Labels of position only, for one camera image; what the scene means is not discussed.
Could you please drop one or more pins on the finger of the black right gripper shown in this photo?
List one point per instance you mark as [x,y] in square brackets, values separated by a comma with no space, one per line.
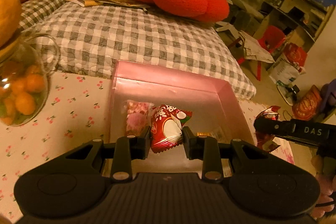
[272,127]

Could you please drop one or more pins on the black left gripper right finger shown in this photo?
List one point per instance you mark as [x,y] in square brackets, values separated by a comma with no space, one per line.
[206,149]

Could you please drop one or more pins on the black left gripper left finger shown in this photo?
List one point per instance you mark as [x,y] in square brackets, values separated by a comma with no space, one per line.
[125,150]

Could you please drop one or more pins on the red foil snack packet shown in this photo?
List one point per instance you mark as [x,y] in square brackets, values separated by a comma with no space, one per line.
[264,141]

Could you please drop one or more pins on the red white snack packet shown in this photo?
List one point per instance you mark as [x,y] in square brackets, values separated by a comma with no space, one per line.
[166,127]

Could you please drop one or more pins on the pink flower snack packet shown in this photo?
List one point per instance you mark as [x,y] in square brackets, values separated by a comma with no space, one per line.
[138,116]

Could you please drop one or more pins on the pink silver cardboard box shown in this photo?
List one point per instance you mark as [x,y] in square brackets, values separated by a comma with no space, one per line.
[204,104]

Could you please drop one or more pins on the white green paper bag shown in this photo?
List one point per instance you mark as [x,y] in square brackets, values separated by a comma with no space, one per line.
[283,72]

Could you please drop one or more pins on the cherry print tablecloth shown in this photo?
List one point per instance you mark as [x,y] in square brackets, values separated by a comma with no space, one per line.
[75,112]

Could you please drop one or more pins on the red gift bag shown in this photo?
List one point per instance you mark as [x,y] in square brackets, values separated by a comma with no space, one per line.
[295,55]

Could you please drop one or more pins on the white cloth on chair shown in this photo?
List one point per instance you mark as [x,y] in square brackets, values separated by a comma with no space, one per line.
[253,51]

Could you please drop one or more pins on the red plastic chair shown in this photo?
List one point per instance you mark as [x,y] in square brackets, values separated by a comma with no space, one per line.
[272,39]

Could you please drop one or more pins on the wooden desk shelf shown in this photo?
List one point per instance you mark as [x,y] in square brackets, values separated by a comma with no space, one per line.
[307,18]

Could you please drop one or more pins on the grey checkered quilt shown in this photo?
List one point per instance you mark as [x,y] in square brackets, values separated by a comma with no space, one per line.
[93,39]

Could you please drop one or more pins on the white office chair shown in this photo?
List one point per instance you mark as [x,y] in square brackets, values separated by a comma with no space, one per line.
[244,16]

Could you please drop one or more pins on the glass jar with oranges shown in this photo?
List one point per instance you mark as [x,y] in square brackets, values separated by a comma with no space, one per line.
[24,78]

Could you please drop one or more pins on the large orange fruit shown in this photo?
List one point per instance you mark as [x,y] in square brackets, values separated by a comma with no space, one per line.
[10,17]

